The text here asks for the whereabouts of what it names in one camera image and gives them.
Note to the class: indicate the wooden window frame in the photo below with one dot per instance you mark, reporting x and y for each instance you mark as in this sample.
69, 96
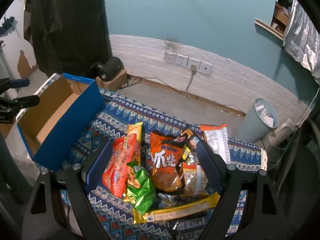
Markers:
268, 28

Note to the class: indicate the blue patterned cloth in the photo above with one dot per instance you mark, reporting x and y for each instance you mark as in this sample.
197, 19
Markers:
155, 115

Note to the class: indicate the white plastic appliance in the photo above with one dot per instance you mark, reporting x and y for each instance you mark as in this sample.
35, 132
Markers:
280, 132

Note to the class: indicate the yellow orange long snack packet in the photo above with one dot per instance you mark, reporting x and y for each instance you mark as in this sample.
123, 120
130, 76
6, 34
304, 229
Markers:
135, 130

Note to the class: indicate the dark silver snack packet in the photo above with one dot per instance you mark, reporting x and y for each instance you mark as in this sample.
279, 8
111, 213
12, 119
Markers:
185, 230

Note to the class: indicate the black camera device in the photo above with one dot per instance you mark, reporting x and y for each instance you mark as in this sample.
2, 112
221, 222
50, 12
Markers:
111, 66

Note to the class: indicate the pale blue trash bin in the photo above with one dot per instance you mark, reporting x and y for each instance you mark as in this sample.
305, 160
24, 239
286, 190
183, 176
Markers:
252, 125

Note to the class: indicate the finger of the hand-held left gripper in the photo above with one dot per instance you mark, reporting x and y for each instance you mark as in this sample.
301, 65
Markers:
20, 82
25, 101

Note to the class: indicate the clear orange snack packet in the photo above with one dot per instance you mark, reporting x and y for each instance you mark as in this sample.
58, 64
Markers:
192, 180

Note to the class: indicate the gold long snack packet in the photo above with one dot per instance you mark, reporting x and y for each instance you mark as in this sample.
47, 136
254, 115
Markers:
175, 208

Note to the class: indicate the small brown cardboard box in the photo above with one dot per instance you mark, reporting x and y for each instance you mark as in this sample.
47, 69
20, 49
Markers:
115, 81

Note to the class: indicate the blue cardboard box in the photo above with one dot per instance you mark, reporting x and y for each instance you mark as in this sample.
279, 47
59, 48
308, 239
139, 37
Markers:
75, 130

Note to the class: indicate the dark office chair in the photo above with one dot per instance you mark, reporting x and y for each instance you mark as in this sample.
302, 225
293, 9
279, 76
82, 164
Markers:
300, 160

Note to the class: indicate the silver foil sheet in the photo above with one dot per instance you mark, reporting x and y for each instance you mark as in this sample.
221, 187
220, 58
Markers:
302, 37

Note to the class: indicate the red snack packet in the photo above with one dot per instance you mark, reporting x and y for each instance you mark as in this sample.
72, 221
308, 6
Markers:
117, 165

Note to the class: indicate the green snack packet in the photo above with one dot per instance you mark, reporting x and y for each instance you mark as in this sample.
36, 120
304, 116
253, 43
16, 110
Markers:
142, 192

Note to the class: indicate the black hanging cloth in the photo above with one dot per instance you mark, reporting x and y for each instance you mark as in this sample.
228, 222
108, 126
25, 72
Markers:
70, 25

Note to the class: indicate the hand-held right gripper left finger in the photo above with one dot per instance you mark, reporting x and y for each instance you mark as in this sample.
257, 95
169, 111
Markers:
100, 165

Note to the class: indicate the white orange-edged snack packet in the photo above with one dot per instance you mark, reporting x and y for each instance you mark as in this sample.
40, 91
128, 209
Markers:
217, 140

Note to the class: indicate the small black yellow snack packet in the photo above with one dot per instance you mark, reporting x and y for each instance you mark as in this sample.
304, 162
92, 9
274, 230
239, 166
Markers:
186, 152

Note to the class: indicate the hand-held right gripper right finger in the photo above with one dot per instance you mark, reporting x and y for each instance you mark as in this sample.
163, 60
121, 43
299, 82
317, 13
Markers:
210, 170

